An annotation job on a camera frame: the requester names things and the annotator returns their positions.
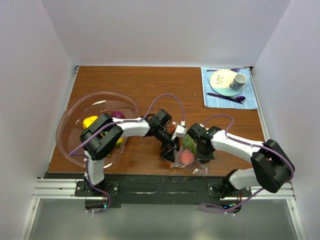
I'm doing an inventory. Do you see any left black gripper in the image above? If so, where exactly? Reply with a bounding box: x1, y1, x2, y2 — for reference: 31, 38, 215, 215
155, 126, 180, 164

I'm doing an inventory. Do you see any clear zip top bag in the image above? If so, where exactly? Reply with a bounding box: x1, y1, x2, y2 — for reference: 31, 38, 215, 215
169, 135, 208, 177

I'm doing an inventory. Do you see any pink fake peach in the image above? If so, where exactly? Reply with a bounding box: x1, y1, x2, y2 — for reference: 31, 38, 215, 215
179, 149, 195, 166

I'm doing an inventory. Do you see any orange fake fruit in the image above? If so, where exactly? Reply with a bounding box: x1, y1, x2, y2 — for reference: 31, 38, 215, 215
116, 137, 125, 146

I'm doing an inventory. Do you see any purple fake onion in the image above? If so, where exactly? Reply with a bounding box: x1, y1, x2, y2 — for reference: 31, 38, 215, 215
110, 111, 125, 119

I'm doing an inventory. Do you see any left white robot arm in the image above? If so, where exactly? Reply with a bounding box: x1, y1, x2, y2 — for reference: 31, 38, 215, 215
79, 109, 180, 196

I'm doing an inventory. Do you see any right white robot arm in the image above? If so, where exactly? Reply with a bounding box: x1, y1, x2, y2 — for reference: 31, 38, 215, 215
187, 123, 295, 198

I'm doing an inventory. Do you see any purple spoon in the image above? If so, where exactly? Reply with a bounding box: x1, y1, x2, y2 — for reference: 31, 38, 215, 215
225, 96, 246, 103

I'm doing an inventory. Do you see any blue checkered cloth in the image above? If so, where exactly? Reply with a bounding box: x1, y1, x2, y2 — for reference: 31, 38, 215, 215
200, 67, 258, 110

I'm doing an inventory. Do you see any cream floral plate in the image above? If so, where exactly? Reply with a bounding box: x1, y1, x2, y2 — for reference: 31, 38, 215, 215
209, 69, 243, 97

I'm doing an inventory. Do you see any grey white mug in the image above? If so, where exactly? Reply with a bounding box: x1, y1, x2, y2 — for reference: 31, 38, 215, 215
229, 73, 247, 91

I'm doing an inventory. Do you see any clear plastic bowl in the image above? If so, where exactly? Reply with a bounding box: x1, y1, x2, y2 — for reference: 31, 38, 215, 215
55, 90, 139, 168

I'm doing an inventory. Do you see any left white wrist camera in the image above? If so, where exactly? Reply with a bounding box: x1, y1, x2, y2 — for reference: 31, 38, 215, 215
171, 124, 187, 140

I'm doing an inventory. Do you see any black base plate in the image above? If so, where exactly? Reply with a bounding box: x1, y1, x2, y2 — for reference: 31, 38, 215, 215
74, 174, 252, 208

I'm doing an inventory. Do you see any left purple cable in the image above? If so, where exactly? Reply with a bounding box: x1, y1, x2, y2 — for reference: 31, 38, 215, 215
68, 93, 186, 215

